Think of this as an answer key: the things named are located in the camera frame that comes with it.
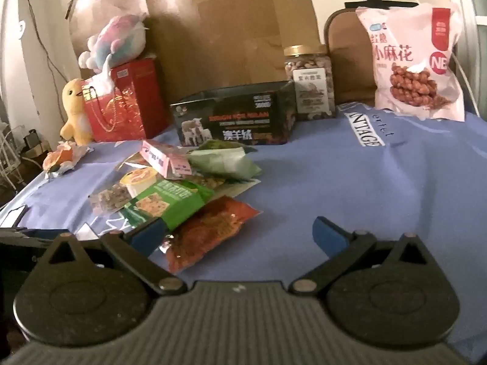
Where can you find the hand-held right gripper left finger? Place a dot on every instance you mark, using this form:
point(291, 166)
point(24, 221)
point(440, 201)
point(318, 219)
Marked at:
point(150, 232)

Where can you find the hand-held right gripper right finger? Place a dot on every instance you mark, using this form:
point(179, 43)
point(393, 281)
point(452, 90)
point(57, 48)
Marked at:
point(330, 235)

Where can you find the green cracker packet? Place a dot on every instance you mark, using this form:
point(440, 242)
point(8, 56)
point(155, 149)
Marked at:
point(167, 203)

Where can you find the red snack packet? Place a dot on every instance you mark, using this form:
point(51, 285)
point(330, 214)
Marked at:
point(213, 232)

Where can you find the green snack package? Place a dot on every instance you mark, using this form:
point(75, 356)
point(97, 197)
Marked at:
point(236, 118)

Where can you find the clear packet of nuts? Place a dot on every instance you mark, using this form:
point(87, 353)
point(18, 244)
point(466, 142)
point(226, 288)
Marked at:
point(110, 199)

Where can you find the yellow jelly cup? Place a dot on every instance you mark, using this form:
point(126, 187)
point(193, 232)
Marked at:
point(139, 180)

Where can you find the blue printed cloth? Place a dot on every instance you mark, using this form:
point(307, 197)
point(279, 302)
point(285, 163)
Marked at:
point(342, 182)

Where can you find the brown snack packet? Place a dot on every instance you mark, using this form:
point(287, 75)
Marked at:
point(131, 161)

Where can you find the small pink snack packet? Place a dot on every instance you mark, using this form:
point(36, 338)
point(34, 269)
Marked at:
point(163, 157)

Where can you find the light green snack packet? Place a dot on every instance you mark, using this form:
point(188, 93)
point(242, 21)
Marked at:
point(228, 161)

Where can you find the orange crumpled wrapper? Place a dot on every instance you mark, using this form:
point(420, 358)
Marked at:
point(62, 157)

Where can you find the red gift bag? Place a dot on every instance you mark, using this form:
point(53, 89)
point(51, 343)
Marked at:
point(114, 116)
point(146, 91)

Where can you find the yellow duck plush toy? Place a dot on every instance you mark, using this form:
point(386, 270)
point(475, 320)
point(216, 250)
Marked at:
point(76, 114)

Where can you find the nut jar with gold lid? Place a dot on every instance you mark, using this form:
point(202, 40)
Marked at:
point(310, 83)

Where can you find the brown chair back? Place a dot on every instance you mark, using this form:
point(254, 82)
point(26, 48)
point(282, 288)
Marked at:
point(344, 57)

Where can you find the large pink snack bag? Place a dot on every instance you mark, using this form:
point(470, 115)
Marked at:
point(414, 61)

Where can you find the pastel plush toy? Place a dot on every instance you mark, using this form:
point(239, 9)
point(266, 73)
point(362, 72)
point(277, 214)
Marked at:
point(114, 40)

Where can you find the brown cardboard box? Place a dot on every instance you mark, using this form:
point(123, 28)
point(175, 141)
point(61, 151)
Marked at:
point(213, 26)

